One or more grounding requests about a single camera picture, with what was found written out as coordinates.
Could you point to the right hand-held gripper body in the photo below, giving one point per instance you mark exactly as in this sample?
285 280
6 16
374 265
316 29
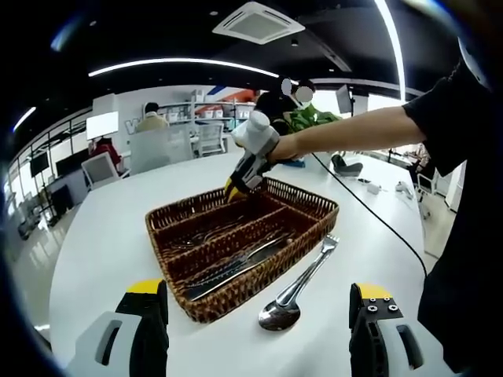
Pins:
257 145

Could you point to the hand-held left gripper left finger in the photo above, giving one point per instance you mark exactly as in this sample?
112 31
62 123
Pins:
147 334

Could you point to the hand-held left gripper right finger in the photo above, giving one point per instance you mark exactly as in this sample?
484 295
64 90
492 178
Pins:
371 341

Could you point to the brown wicker storage tray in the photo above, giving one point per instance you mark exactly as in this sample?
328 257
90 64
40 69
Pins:
251 286

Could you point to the white storage shelf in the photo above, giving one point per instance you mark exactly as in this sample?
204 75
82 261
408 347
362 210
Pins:
212 112

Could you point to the person's right hand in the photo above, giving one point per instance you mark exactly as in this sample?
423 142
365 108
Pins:
287 149

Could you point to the small blue packet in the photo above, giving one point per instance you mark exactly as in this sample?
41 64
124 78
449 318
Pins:
296 164

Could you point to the white mesh office chair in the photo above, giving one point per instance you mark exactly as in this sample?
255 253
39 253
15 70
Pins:
211 137

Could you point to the green potted plant white pot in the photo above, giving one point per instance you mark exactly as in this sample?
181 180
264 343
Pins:
314 118

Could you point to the translucent white office chair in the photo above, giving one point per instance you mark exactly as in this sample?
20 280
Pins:
159 151

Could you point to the dark grey curved object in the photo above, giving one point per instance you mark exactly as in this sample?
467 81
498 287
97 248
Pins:
346 167

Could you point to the black studio light on stand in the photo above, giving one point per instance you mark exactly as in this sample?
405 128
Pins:
343 98

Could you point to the long ceiling light strip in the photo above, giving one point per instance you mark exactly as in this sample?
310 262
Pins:
177 62

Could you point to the white ceiling air vent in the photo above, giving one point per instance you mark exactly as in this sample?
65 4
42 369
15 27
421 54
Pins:
259 21

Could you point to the small white office chair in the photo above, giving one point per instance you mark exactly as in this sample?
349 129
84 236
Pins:
100 173

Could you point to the person's black clothing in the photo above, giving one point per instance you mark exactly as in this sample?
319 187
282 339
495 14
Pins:
463 235

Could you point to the white handheld device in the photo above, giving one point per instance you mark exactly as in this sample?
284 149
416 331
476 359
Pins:
404 189

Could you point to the black desk monitor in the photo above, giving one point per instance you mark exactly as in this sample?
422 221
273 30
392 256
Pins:
70 167

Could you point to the black monitor on stand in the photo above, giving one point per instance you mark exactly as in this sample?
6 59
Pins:
40 163

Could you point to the white worn chest device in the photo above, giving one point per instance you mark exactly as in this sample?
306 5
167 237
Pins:
471 59

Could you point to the white wall screen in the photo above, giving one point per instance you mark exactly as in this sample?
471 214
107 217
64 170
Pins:
102 125

